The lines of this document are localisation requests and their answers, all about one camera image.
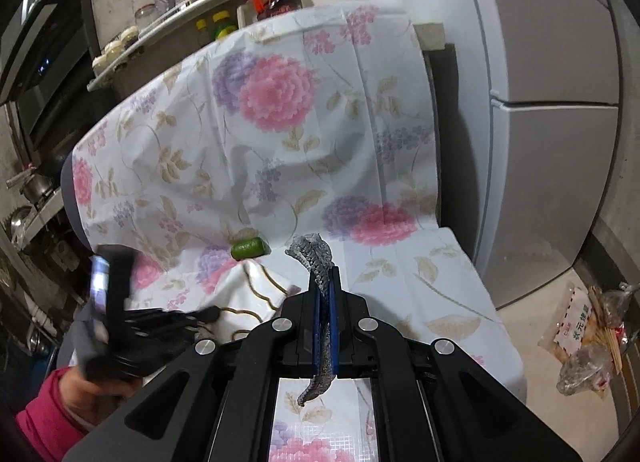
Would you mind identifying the grey wrapper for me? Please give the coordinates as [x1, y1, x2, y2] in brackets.
[285, 234, 338, 408]

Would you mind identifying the gold striped white wrapper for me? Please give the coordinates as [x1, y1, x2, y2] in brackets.
[200, 260, 302, 343]

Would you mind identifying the green plastic bottle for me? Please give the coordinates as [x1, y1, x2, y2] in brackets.
[230, 237, 269, 262]

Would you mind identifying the left hand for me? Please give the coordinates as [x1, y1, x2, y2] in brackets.
[58, 367, 143, 426]

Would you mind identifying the pink left sleeve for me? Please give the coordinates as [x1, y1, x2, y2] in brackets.
[15, 367, 94, 462]

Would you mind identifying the floral tablecloth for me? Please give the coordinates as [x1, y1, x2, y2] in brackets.
[68, 0, 549, 461]

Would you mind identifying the metal pot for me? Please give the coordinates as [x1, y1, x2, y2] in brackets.
[6, 167, 53, 208]

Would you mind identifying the snack bag on floor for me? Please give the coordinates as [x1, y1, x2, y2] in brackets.
[538, 282, 639, 396]

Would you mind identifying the black range hood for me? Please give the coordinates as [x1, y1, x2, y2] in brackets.
[1, 0, 106, 155]

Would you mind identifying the grey refrigerator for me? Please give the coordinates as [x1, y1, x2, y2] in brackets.
[369, 0, 624, 311]

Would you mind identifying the white wall shelf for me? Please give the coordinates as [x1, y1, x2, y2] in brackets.
[87, 0, 231, 92]

